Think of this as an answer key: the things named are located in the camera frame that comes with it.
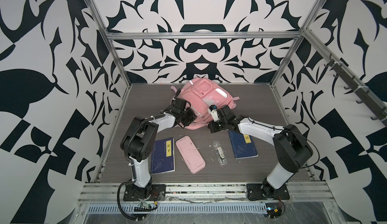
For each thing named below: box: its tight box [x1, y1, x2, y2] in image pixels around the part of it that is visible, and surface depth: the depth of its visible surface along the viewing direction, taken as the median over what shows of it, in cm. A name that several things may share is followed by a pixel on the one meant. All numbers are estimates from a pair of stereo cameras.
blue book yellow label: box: [227, 130, 259, 159], surface depth 90 cm
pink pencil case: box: [175, 135, 207, 175], surface depth 86 cm
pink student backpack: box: [170, 77, 240, 130], surface depth 109 cm
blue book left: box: [150, 137, 176, 175], surface depth 86 cm
